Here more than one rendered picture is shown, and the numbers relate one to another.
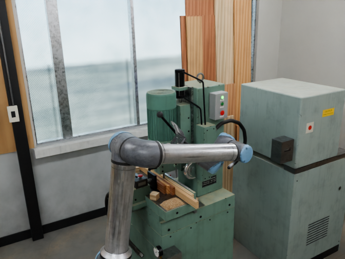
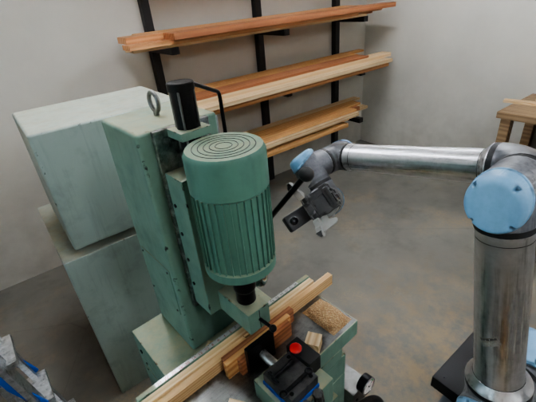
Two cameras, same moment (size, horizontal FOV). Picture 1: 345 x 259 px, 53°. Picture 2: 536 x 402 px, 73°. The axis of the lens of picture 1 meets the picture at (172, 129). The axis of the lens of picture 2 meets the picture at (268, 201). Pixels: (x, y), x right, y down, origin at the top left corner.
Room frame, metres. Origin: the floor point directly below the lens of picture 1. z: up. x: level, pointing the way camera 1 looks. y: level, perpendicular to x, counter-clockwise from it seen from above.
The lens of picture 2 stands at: (1.98, 0.78, 1.77)
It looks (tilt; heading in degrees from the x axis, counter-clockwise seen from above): 30 degrees down; 264
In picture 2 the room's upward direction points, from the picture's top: 5 degrees counter-clockwise
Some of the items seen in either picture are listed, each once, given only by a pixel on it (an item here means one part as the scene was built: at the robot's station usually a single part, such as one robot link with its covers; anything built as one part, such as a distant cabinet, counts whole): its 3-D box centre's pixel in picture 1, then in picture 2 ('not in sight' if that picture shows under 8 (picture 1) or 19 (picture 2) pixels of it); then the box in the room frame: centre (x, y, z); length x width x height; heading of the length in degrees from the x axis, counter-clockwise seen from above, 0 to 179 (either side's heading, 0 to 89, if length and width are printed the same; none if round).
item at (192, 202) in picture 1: (164, 182); (253, 337); (1.98, 0.06, 0.92); 0.68 x 0.02 x 0.04; 34
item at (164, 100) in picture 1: (161, 117); (233, 209); (1.98, 0.06, 1.35); 0.18 x 0.18 x 0.31
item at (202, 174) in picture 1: (202, 169); not in sight; (1.96, -0.18, 1.02); 0.09 x 0.07 x 0.12; 34
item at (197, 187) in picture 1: (199, 137); (183, 230); (2.15, -0.18, 1.16); 0.22 x 0.22 x 0.72; 34
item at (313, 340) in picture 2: (154, 196); (313, 343); (1.82, 0.11, 0.92); 0.04 x 0.04 x 0.04; 61
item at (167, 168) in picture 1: (166, 166); (244, 306); (1.99, 0.04, 1.03); 0.14 x 0.07 x 0.09; 124
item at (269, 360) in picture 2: (148, 181); (268, 358); (1.95, 0.16, 0.95); 0.09 x 0.07 x 0.09; 33
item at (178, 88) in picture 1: (180, 83); (186, 119); (2.06, -0.05, 1.53); 0.08 x 0.08 x 0.17; 34
